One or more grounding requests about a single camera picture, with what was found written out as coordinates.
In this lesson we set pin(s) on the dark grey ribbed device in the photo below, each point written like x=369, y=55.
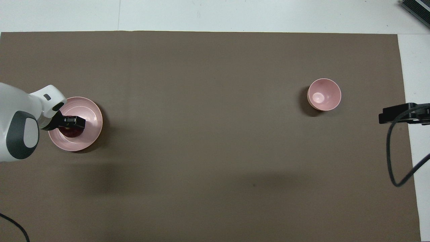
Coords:
x=418, y=7

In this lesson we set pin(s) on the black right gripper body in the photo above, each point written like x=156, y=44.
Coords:
x=421, y=116

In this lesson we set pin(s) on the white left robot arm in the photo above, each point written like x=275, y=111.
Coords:
x=20, y=104

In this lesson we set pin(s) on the pink plate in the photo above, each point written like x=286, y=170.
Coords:
x=91, y=114

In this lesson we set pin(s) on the pink bowl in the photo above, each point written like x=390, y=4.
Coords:
x=325, y=95

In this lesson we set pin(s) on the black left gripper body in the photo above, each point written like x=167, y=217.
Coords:
x=53, y=122

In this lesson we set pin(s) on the brown table mat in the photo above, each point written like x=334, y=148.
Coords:
x=208, y=134

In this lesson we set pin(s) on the red apple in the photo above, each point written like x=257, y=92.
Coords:
x=72, y=133

